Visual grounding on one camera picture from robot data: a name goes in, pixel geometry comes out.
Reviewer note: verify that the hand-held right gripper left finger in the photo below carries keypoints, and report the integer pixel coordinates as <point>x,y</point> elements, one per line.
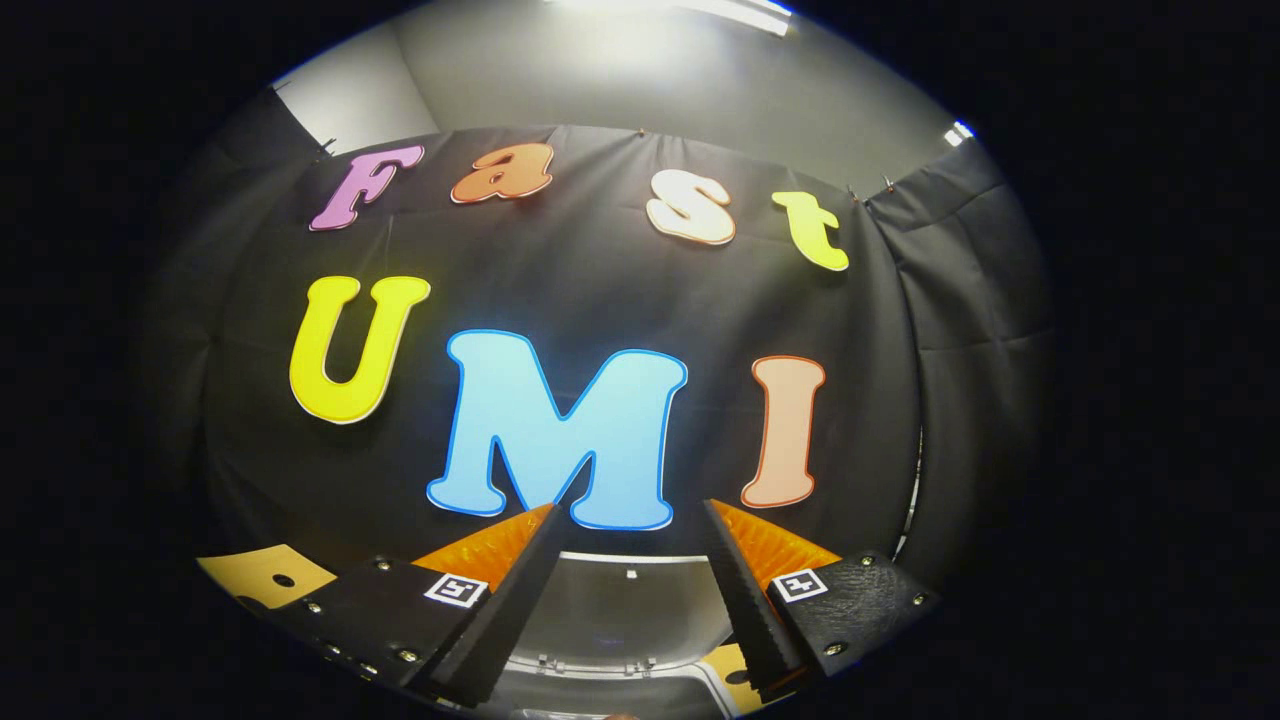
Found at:
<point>500,620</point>

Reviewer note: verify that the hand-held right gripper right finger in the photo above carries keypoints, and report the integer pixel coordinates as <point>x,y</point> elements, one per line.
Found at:
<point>745,600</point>

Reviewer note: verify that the white desktop garbage bin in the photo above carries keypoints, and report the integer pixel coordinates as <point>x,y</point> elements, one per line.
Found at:
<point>630,620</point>

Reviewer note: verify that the wooden desktop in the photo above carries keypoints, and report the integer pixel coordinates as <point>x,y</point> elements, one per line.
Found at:
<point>245,572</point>

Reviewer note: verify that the black backdrop cloth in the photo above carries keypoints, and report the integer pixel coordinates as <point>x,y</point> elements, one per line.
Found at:
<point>600,290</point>

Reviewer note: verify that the small ceiling light panel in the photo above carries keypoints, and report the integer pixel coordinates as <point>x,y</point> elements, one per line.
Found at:
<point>958,133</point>

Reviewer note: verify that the long ceiling light panel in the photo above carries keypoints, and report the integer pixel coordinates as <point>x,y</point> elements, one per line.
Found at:
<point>680,12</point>

